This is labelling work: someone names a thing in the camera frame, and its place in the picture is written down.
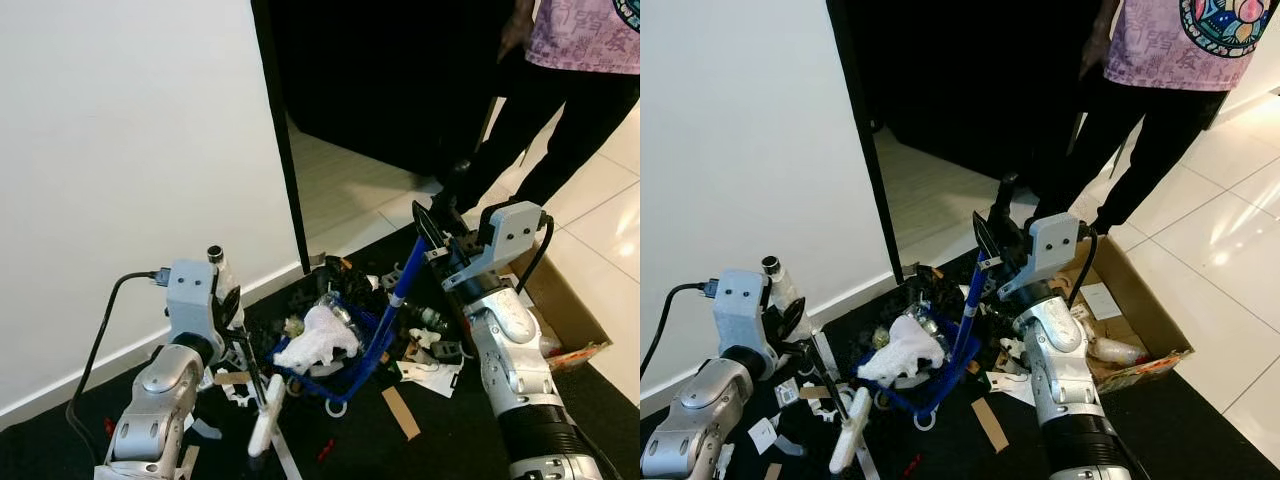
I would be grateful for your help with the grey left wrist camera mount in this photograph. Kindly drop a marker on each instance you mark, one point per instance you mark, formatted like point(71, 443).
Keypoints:
point(742, 310)
point(190, 300)

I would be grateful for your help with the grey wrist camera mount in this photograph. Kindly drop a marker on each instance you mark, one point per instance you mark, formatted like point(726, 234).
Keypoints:
point(742, 310)
point(1050, 245)
point(190, 300)
point(505, 235)

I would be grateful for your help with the brown cardboard box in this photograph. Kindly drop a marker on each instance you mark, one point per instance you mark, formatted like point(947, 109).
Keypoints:
point(1150, 300)
point(565, 310)

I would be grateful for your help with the small red scrap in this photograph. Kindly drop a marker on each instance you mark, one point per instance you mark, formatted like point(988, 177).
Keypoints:
point(326, 448)
point(912, 463)

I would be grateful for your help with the black floor mat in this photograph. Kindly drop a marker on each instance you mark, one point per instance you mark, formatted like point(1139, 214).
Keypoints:
point(440, 440)
point(1190, 430)

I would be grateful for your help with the crushed clear plastic bottle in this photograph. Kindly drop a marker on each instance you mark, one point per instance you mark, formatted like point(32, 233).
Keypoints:
point(925, 320)
point(342, 308)

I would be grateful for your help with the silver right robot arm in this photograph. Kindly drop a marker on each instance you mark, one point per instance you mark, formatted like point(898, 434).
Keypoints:
point(1060, 370)
point(515, 360)

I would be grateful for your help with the person in pink shirt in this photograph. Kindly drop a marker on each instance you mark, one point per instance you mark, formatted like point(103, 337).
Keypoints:
point(1160, 120)
point(560, 110)

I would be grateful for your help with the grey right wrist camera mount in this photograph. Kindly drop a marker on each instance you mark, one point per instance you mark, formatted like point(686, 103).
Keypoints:
point(505, 235)
point(1050, 245)

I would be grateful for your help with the small white paper tag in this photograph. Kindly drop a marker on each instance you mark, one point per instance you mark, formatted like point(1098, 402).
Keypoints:
point(762, 437)

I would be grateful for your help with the white paper sheet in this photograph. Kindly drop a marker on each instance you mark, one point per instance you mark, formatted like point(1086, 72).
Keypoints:
point(1101, 301)

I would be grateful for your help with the brown cardboard strip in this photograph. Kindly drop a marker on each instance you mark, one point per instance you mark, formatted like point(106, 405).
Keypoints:
point(991, 425)
point(401, 413)

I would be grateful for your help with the black cabinet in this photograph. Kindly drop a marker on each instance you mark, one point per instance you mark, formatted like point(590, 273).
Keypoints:
point(960, 80)
point(390, 80)

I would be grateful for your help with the white crumpled paper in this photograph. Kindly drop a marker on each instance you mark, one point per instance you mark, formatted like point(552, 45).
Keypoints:
point(318, 340)
point(900, 355)

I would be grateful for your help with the white paper scrap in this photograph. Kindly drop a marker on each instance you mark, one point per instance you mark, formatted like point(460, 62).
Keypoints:
point(432, 378)
point(1008, 388)

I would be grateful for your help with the small brown cardboard scrap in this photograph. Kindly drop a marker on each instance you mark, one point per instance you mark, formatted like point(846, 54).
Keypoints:
point(815, 392)
point(232, 378)

